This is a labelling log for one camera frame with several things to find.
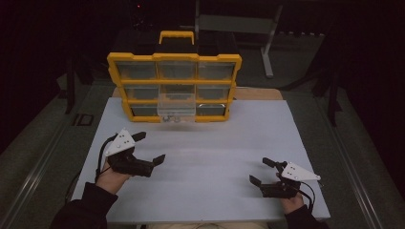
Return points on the silver hex nut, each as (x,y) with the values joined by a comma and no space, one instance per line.
(165,119)
(176,120)

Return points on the person's left hand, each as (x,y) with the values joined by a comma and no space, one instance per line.
(110,179)

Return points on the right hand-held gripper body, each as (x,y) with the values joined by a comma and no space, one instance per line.
(297,173)

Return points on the set of clear cabinet drawers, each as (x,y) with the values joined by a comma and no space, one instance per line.
(137,70)

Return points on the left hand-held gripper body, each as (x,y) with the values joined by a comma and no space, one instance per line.
(122,143)

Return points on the grey metal stand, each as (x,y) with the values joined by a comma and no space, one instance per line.
(235,24)

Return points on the clear plastic drawer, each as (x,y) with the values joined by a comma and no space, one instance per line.
(176,101)

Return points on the yellow drawer cabinet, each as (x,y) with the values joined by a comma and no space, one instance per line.
(178,57)

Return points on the person's right hand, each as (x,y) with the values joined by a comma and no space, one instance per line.
(293,203)

